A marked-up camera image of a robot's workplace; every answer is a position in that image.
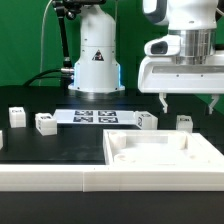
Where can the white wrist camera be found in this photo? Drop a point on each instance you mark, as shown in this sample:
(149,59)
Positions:
(168,45)

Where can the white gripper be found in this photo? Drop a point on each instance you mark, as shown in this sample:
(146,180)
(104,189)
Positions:
(162,75)

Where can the white fence obstacle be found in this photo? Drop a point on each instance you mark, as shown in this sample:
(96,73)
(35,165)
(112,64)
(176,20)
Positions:
(87,178)

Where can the white sheet with tags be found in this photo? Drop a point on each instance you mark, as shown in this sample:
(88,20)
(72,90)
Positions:
(75,116)

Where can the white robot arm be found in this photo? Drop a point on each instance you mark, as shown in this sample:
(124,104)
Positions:
(184,61)

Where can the white square tabletop part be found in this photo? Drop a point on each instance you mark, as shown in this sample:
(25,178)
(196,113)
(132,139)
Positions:
(158,148)

